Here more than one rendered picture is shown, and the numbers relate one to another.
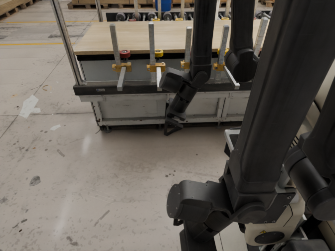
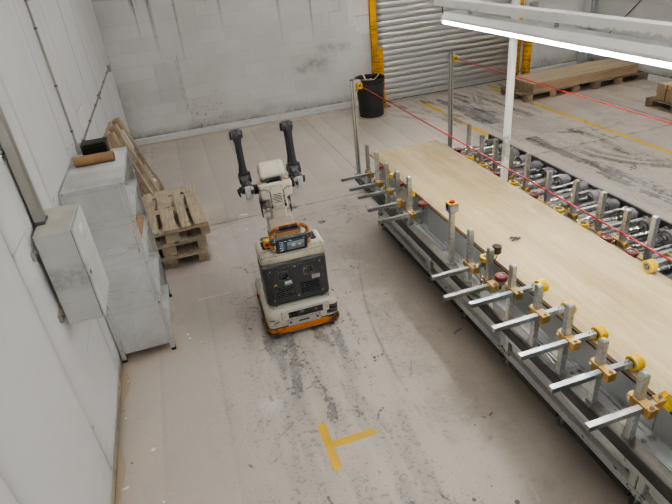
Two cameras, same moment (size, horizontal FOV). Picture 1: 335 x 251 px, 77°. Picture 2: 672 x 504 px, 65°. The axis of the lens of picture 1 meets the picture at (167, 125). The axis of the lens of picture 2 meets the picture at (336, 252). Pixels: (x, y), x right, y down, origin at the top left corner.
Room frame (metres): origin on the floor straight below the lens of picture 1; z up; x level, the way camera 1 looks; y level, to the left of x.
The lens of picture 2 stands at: (0.05, -4.54, 2.88)
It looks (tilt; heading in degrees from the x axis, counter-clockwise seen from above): 30 degrees down; 79
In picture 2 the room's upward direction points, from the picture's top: 6 degrees counter-clockwise
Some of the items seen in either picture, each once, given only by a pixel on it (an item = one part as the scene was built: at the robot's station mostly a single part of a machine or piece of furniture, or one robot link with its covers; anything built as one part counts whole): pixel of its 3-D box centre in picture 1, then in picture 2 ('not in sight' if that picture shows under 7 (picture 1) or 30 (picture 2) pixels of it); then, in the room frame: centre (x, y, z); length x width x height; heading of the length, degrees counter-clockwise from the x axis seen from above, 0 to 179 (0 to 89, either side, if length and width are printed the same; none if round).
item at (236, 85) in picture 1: (228, 71); (390, 205); (1.42, -0.44, 0.82); 0.43 x 0.03 x 0.04; 3
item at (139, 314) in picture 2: not in sight; (124, 253); (-0.91, -0.27, 0.78); 0.90 x 0.45 x 1.55; 93
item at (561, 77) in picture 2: (4, 2); (573, 74); (7.00, 4.73, 0.23); 2.41 x 0.77 x 0.17; 5
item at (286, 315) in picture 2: not in sight; (305, 310); (0.47, -0.89, 0.23); 0.41 x 0.02 x 0.08; 2
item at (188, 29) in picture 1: (186, 61); (387, 186); (1.49, -0.14, 0.87); 0.04 x 0.04 x 0.48; 3
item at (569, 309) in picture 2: not in sight; (564, 339); (1.63, -2.64, 0.92); 0.04 x 0.04 x 0.48; 3
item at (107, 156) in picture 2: not in sight; (94, 158); (-0.92, -0.16, 1.59); 0.30 x 0.08 x 0.08; 3
